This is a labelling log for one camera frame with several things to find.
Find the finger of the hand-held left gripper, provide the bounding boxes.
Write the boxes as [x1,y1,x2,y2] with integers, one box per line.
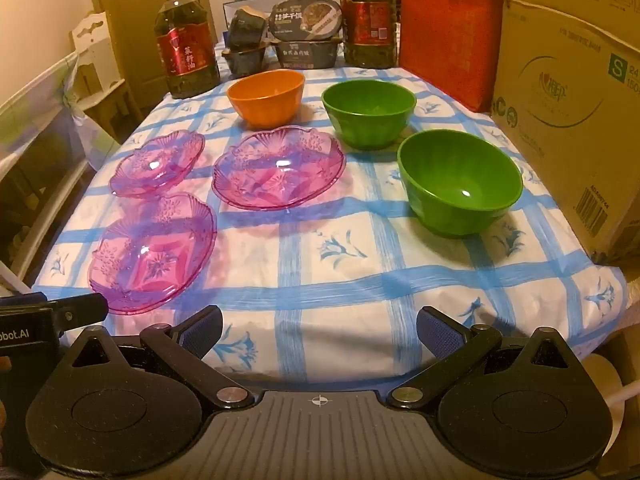
[47,292,110,335]

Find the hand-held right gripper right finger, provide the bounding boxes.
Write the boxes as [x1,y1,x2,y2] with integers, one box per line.
[388,305,581,409]

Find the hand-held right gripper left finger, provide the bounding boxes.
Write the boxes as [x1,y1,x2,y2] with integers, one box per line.
[61,305,254,409]

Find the pink transparent plate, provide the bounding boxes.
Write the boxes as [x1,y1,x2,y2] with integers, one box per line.
[88,192,219,316]
[212,125,347,211]
[109,130,206,200]

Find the green plastic bowl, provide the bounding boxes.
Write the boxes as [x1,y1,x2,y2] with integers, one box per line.
[397,130,524,239]
[321,79,417,151]

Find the white framed glass cabinet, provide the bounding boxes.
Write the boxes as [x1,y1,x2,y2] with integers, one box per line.
[0,52,121,283]

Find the orange plastic bowl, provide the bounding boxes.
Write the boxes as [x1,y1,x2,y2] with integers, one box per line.
[227,70,306,129]

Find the white carved wooden furniture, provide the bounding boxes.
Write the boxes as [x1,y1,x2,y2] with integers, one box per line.
[69,12,132,112]

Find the large cardboard box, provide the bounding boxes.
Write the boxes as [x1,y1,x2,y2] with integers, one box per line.
[492,0,640,267]

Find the cooking oil bottle red label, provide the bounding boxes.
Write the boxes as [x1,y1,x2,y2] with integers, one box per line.
[153,0,221,100]
[339,0,400,69]

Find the black instant meal tray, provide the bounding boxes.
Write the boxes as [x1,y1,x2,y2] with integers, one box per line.
[221,42,269,80]
[272,37,346,69]

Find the red fabric tote bag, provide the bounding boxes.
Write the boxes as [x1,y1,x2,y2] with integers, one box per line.
[398,0,504,114]

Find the brown wooden door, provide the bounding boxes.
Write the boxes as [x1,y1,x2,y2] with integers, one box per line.
[82,0,222,107]

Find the dark round food package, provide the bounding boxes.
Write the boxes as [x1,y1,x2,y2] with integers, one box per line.
[227,7,269,52]

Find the instant meal box printed lid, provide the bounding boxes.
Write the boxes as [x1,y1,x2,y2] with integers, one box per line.
[270,0,344,41]

